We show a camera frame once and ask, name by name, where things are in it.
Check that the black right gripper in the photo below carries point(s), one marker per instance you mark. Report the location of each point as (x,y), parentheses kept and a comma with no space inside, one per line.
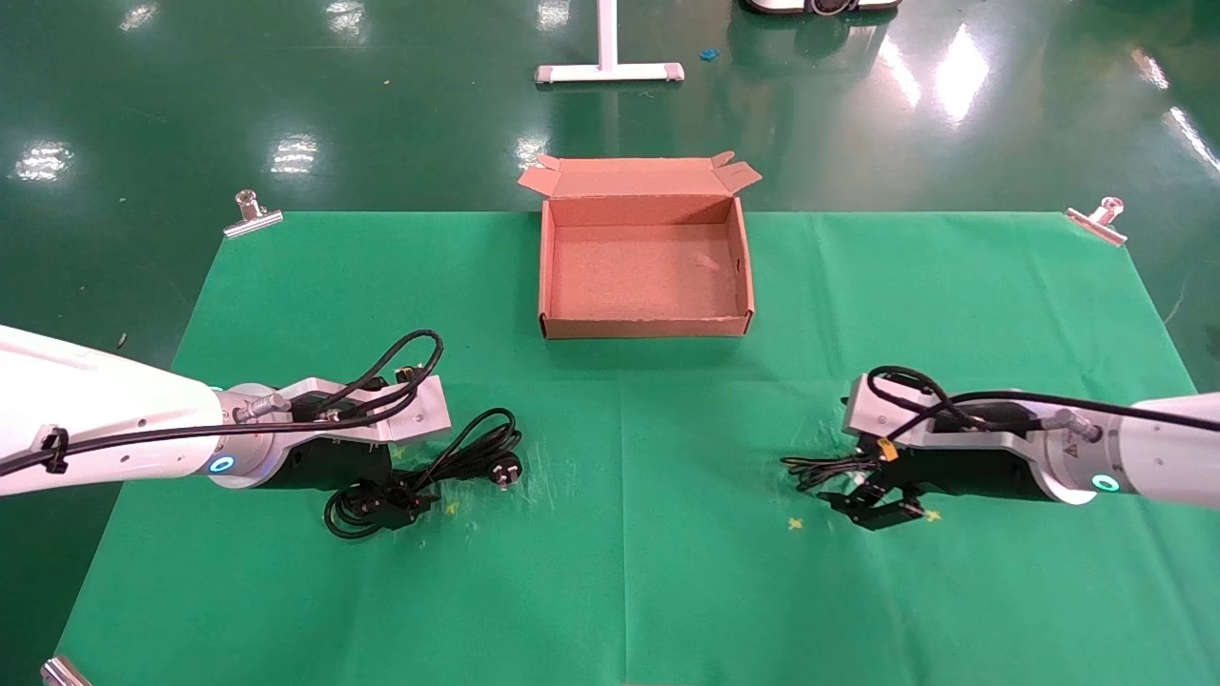
(972,472)

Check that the black and white machine base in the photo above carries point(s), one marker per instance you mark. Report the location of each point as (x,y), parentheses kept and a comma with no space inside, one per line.
(820,6)

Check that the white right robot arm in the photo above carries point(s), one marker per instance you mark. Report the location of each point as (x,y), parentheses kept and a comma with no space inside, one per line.
(1163,453)

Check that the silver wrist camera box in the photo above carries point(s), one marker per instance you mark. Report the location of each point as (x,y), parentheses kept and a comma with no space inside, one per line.
(872,410)
(424,412)

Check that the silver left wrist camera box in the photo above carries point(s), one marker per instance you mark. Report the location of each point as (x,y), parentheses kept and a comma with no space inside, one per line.
(424,412)

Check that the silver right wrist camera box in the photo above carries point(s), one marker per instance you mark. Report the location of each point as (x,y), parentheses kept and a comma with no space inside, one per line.
(872,410)

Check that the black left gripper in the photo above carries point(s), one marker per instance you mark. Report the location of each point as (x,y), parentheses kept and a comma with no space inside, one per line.
(334,467)

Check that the white stand base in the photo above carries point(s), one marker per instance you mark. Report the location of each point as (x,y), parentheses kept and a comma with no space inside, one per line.
(610,71)

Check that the silver binder clip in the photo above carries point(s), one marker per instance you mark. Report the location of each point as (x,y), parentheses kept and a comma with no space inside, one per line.
(62,675)
(253,221)
(1096,225)

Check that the green table cloth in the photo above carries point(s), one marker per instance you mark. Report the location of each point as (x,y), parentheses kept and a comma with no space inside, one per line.
(620,534)

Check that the open brown cardboard box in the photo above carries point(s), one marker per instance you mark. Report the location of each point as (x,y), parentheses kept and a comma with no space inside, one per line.
(639,276)

